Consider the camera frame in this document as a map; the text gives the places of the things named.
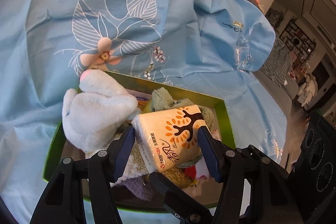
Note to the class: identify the light blue plush toy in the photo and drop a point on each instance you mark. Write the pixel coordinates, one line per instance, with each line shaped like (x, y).
(91, 116)

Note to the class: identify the red white patterned cloth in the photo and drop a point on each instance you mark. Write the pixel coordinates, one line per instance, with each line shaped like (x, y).
(199, 171)

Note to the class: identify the purple knitted cloth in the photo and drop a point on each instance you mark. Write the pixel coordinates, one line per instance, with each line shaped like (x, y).
(140, 187)

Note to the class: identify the white stuffed animal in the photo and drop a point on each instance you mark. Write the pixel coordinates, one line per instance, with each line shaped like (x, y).
(307, 90)

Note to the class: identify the green cardboard box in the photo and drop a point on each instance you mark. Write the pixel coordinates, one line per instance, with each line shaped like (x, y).
(207, 193)

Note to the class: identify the cream tree tissue pack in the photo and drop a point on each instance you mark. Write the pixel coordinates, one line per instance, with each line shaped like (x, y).
(168, 138)

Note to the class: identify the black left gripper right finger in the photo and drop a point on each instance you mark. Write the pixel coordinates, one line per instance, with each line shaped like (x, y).
(250, 181)

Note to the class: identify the dark display shelf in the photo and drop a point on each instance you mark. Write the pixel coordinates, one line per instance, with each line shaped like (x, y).
(298, 42)

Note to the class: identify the yellow fuzzy pouch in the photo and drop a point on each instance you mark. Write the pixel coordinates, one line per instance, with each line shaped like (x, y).
(179, 178)

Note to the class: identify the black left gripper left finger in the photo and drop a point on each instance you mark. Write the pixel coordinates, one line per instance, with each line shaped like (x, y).
(62, 199)

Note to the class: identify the cream fuzzy towel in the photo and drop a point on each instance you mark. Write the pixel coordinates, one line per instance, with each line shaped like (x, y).
(135, 166)

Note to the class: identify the grey green fuzzy cloth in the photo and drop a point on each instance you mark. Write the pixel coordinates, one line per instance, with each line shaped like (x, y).
(162, 100)

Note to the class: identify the light blue floral bedsheet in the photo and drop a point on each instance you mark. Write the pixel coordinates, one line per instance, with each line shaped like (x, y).
(208, 46)

